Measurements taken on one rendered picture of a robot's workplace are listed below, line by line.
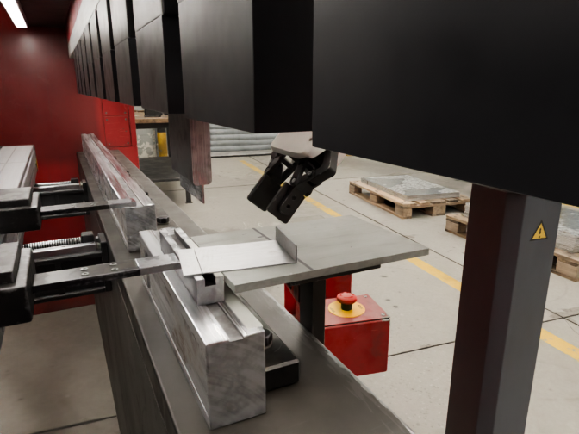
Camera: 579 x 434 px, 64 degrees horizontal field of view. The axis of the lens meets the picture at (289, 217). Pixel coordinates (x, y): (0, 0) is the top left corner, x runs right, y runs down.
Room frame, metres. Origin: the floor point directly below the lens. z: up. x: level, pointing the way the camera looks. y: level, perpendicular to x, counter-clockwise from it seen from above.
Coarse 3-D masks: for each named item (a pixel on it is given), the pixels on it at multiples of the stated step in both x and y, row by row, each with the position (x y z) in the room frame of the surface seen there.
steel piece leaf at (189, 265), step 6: (180, 252) 0.53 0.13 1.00; (186, 252) 0.53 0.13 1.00; (192, 252) 0.53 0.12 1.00; (180, 258) 0.51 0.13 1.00; (186, 258) 0.51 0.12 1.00; (192, 258) 0.51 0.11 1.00; (186, 264) 0.49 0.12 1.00; (192, 264) 0.49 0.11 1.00; (198, 264) 0.49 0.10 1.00; (186, 270) 0.48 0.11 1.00; (192, 270) 0.48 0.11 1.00; (198, 270) 0.48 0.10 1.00
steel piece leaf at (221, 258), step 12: (276, 228) 0.58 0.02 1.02; (276, 240) 0.58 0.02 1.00; (288, 240) 0.53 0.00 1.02; (204, 252) 0.53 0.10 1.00; (216, 252) 0.53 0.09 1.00; (228, 252) 0.53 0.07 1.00; (240, 252) 0.53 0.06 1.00; (252, 252) 0.53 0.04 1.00; (264, 252) 0.53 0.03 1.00; (276, 252) 0.53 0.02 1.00; (288, 252) 0.53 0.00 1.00; (204, 264) 0.49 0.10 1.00; (216, 264) 0.49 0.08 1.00; (228, 264) 0.49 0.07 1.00; (240, 264) 0.49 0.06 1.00; (252, 264) 0.49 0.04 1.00; (264, 264) 0.49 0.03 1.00; (276, 264) 0.50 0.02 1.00
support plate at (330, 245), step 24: (192, 240) 0.59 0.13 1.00; (216, 240) 0.59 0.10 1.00; (240, 240) 0.59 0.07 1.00; (264, 240) 0.59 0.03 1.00; (312, 240) 0.59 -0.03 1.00; (336, 240) 0.59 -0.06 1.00; (360, 240) 0.59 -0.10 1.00; (384, 240) 0.59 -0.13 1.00; (408, 240) 0.59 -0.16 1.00; (288, 264) 0.50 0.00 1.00; (312, 264) 0.50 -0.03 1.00; (336, 264) 0.50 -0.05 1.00; (360, 264) 0.51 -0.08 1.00; (240, 288) 0.44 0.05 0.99
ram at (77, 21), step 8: (72, 0) 1.59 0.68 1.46; (80, 0) 1.27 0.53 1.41; (88, 0) 1.06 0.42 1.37; (96, 0) 0.89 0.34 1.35; (72, 8) 1.64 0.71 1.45; (80, 8) 1.30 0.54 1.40; (88, 8) 1.07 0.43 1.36; (96, 8) 0.93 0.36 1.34; (72, 16) 1.69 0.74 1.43; (80, 16) 1.33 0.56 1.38; (88, 16) 1.10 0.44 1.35; (72, 24) 1.75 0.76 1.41; (80, 24) 1.37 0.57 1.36; (72, 32) 1.81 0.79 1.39; (80, 32) 1.40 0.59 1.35; (72, 40) 1.88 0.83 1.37; (72, 48) 1.96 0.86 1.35; (72, 56) 2.30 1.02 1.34
